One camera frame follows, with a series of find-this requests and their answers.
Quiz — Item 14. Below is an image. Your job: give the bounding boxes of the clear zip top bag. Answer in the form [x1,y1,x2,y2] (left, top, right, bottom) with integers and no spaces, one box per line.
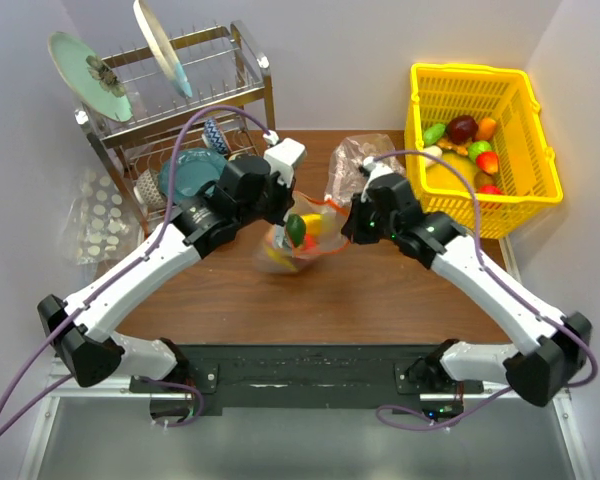
[254,192,349,274]

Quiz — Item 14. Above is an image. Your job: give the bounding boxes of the dark green toy lime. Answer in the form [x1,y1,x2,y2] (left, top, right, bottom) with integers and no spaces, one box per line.
[285,213,306,248]

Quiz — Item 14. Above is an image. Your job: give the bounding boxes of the red toy tomato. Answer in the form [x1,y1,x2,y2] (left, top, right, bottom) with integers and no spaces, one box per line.
[298,234,317,254]

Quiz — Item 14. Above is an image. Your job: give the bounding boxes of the white toy food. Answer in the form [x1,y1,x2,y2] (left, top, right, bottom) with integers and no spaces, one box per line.
[420,145,443,166]

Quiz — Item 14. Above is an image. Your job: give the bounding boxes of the green toy vegetable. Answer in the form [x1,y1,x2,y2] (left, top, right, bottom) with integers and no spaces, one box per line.
[422,123,446,147]

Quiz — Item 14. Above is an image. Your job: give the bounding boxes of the dark red toy fruit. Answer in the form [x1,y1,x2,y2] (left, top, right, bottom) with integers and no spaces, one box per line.
[446,115,479,144]

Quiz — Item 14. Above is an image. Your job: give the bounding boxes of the yellow toy banana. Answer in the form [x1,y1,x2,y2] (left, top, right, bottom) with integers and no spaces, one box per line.
[301,213,333,237]

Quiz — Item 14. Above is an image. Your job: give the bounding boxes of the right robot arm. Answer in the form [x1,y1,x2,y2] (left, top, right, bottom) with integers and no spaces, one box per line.
[342,173,592,407]

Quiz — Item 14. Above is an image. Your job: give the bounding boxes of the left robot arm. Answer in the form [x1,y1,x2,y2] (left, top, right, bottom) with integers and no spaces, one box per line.
[38,152,300,392]

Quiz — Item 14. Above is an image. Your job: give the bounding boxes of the crumpled pink printed bag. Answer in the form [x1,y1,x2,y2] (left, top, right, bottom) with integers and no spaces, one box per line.
[324,133,395,212]

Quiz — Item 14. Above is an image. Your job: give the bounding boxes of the polka dot plastic bag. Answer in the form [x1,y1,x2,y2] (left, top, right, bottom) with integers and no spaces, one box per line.
[60,168,144,265]

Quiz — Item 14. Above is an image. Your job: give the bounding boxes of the teal scalloped plate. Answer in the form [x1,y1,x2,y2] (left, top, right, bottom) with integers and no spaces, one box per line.
[173,148,228,204]

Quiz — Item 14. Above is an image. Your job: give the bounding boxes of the blue zigzag bowl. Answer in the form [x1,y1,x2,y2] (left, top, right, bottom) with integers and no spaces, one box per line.
[202,118,231,157]

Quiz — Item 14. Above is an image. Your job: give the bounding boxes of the grey patterned bowl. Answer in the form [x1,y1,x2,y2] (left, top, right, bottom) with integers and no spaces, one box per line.
[133,169,166,210]

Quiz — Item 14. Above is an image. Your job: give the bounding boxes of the brown toy cookie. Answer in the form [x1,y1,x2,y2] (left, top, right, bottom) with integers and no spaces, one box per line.
[436,136,471,157]

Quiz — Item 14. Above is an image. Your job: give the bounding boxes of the metal dish rack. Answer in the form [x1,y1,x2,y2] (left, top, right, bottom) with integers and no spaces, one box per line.
[75,20,276,232]

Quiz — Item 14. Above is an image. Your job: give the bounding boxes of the brown toy kiwi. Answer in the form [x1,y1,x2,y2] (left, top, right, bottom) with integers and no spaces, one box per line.
[473,171,496,190]

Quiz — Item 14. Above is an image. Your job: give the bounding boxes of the light green toy apple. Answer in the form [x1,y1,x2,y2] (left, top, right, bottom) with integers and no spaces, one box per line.
[467,140,493,162]

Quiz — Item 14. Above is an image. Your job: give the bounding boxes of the yellow plastic basket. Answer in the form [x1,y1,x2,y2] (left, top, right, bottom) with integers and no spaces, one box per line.
[404,63,563,239]

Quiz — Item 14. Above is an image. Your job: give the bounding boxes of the beige and blue plate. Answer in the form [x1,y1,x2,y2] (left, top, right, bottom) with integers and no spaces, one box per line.
[133,0,192,99]

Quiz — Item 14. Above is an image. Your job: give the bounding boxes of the mint green flower plate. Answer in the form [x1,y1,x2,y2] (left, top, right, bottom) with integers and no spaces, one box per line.
[48,32,133,123]

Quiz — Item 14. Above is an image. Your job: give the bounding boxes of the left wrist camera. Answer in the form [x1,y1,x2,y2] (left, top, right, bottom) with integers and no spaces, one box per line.
[264,138,307,187]

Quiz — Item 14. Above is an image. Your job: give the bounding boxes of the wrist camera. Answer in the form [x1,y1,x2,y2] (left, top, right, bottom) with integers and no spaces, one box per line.
[264,138,307,187]
[361,156,393,202]

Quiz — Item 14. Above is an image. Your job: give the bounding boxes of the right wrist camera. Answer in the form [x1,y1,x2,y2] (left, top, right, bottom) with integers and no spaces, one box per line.
[361,156,393,202]

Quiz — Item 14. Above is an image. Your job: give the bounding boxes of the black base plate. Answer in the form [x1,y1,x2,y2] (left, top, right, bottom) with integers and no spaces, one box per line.
[129,343,486,419]

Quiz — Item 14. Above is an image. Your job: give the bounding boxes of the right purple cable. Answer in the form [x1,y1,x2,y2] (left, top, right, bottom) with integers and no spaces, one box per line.
[374,150,599,432]

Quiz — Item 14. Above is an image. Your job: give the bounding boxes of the purple cable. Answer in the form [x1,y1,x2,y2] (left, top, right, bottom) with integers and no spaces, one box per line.
[374,150,599,432]
[0,104,280,442]

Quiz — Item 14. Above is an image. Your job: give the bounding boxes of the aluminium frame rail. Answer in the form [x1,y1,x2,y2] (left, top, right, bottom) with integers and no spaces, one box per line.
[23,238,594,479]

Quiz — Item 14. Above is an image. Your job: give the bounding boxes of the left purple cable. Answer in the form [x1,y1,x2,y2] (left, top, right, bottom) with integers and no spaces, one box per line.
[0,104,280,442]

